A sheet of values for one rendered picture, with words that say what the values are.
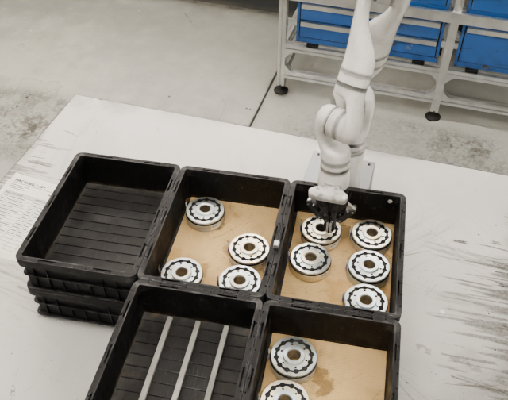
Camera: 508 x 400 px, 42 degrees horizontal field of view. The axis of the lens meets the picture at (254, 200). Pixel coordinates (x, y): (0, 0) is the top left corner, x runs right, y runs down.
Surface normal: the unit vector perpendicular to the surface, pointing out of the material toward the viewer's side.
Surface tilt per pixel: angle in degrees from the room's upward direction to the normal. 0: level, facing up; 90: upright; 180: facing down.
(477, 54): 90
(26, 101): 0
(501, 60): 90
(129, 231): 0
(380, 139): 0
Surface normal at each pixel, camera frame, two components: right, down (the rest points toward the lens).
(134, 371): 0.00, -0.72
